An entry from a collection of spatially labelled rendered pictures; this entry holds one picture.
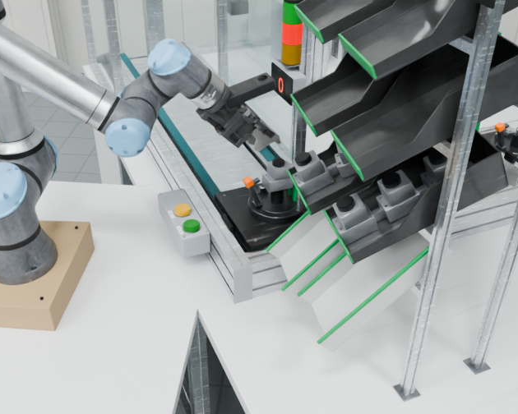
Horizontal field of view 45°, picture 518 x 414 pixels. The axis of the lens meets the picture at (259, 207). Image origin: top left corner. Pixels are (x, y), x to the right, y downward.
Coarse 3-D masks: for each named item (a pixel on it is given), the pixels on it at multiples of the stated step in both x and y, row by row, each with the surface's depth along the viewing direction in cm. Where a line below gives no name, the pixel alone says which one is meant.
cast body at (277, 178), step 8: (272, 160) 146; (280, 160) 146; (272, 168) 145; (280, 168) 145; (288, 168) 145; (264, 176) 147; (272, 176) 146; (280, 176) 146; (288, 176) 146; (264, 184) 148; (272, 184) 146; (280, 184) 147; (288, 184) 148
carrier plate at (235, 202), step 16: (224, 192) 158; (240, 192) 159; (224, 208) 153; (240, 208) 153; (240, 224) 147; (256, 224) 147; (272, 224) 147; (288, 224) 147; (256, 240) 142; (272, 240) 142
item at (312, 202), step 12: (324, 156) 122; (336, 180) 117; (348, 180) 115; (360, 180) 111; (372, 180) 112; (300, 192) 115; (324, 192) 116; (336, 192) 112; (348, 192) 112; (312, 204) 112; (324, 204) 112
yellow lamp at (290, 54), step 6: (282, 48) 152; (288, 48) 151; (294, 48) 151; (300, 48) 152; (282, 54) 153; (288, 54) 151; (294, 54) 151; (300, 54) 153; (282, 60) 154; (288, 60) 152; (294, 60) 152; (300, 60) 154
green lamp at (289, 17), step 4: (284, 4) 146; (288, 4) 145; (292, 4) 144; (284, 8) 146; (288, 8) 145; (292, 8) 145; (284, 12) 147; (288, 12) 146; (292, 12) 146; (284, 16) 147; (288, 16) 146; (292, 16) 146; (296, 16) 146; (284, 20) 147; (288, 20) 147; (292, 20) 147; (296, 20) 147; (300, 20) 147; (288, 24) 147; (292, 24) 147; (296, 24) 147
